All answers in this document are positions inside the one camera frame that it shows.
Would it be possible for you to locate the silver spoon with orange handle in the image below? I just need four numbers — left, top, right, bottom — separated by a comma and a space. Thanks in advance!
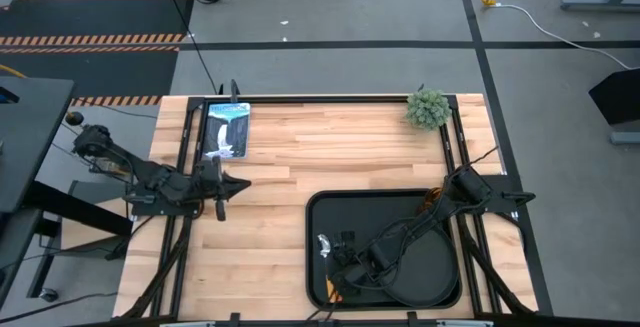
317, 234, 345, 304

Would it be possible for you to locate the black desk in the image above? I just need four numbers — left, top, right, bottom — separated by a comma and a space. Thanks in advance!
0, 76, 76, 214

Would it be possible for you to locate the black mat with hazard stripes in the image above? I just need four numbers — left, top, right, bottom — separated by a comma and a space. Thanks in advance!
0, 0, 195, 108

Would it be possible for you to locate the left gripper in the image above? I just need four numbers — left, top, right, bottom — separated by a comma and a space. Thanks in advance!
194, 155, 252, 222

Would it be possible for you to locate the black angular panel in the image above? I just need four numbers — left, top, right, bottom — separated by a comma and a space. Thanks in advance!
588, 68, 640, 126

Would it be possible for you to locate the black aluminium table frame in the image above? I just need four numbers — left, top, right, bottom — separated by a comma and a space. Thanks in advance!
119, 94, 540, 319

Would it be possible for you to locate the grey metal foot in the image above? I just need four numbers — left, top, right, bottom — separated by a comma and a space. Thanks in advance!
609, 131, 640, 146

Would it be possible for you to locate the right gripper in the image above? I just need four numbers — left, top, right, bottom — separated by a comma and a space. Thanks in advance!
330, 239, 389, 294

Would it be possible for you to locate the green round artificial plant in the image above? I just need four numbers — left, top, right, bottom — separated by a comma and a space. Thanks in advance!
404, 88, 453, 131

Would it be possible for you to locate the black rectangular tray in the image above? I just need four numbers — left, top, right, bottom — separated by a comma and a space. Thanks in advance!
305, 189, 464, 312

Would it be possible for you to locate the waterfall picture book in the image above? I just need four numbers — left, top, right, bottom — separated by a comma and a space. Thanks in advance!
201, 101, 252, 160

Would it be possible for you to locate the white floor cable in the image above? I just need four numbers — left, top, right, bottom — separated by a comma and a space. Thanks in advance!
492, 3, 635, 71

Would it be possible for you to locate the long black floor cable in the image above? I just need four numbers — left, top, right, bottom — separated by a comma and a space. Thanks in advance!
158, 0, 220, 94

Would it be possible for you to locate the dark round plate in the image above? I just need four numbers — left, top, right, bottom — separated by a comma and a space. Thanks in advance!
378, 225, 460, 309

